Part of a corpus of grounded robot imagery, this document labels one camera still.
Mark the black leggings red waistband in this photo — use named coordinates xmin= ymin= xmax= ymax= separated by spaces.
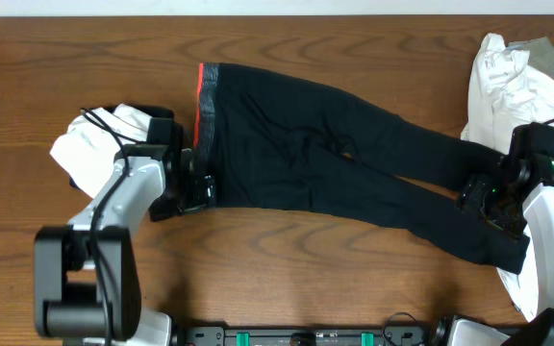
xmin=194 ymin=62 xmax=529 ymax=274

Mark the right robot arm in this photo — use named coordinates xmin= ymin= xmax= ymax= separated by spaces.
xmin=429 ymin=154 xmax=554 ymax=345

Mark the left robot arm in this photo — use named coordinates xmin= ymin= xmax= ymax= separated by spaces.
xmin=34 ymin=144 xmax=214 ymax=345

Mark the white shirt right pile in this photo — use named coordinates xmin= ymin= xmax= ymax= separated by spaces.
xmin=461 ymin=33 xmax=554 ymax=314

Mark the white folded garment left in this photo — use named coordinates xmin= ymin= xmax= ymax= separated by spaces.
xmin=49 ymin=103 xmax=156 ymax=199

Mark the grey garment under pile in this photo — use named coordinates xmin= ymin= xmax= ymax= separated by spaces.
xmin=508 ymin=37 xmax=554 ymax=80

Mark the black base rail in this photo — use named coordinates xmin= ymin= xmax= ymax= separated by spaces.
xmin=172 ymin=326 xmax=429 ymax=346

